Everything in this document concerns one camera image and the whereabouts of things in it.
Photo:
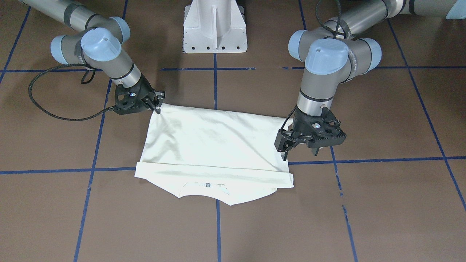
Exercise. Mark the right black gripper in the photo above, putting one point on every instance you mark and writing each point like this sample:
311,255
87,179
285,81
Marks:
144,89

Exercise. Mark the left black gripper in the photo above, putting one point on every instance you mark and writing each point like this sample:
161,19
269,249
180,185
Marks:
299,124

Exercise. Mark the white long-sleeve t-shirt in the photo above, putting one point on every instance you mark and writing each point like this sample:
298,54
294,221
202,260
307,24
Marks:
228,156

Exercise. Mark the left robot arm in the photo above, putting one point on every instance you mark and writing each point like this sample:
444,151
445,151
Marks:
332,55

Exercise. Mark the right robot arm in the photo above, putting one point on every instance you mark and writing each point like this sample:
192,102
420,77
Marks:
98,46

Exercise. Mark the white mounting column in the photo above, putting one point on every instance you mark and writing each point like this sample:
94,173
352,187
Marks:
214,26

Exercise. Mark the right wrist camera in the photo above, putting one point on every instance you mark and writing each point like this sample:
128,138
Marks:
126,104

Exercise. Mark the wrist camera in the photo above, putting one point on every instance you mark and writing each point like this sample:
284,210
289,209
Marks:
126,104
325,133

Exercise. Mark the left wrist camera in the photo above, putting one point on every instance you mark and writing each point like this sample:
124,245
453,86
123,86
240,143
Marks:
325,133

